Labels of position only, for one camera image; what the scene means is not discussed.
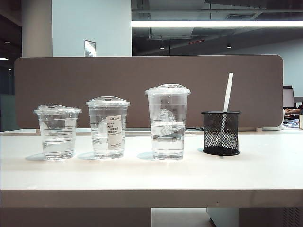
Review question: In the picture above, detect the black mesh pen holder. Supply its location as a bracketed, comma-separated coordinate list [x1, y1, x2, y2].
[201, 111, 241, 156]

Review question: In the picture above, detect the white paper straw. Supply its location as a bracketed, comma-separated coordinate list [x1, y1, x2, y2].
[219, 72, 234, 154]

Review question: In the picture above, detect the person's forearm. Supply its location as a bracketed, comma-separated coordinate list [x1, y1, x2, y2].
[285, 107, 303, 117]

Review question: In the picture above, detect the large clear lidded cup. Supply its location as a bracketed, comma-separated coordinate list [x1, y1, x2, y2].
[145, 83, 192, 161]

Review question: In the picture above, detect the medium clear cup with label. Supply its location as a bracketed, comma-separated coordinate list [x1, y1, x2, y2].
[85, 96, 131, 160]

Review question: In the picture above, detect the small clear lidded cup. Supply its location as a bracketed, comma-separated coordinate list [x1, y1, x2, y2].
[33, 104, 83, 162]

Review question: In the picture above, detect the brown desk divider panel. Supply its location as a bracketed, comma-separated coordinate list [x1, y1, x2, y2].
[14, 54, 284, 130]

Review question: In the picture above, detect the long ceiling light strip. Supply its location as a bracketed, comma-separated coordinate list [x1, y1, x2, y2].
[131, 20, 303, 28]

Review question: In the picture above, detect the computer monitor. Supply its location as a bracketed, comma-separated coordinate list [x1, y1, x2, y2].
[283, 85, 295, 109]

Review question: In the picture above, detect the framed wall sign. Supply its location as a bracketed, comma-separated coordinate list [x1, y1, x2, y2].
[84, 39, 97, 58]

